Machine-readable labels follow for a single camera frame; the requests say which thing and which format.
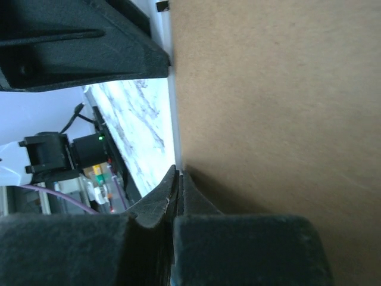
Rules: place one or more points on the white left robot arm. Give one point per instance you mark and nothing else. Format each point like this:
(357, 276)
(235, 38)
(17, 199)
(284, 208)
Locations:
(50, 156)

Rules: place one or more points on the brown backing board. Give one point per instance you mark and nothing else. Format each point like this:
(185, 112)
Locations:
(279, 112)

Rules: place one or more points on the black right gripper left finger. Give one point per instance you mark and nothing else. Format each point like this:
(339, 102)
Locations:
(130, 248)

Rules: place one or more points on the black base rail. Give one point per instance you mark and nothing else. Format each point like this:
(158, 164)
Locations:
(118, 166)

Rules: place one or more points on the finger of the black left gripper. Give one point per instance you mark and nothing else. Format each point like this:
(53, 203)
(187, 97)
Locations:
(49, 45)

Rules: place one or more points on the white picture frame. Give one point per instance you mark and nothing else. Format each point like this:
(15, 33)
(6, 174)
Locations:
(163, 23)

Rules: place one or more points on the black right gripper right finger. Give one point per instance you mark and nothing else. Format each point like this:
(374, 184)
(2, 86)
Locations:
(213, 248)

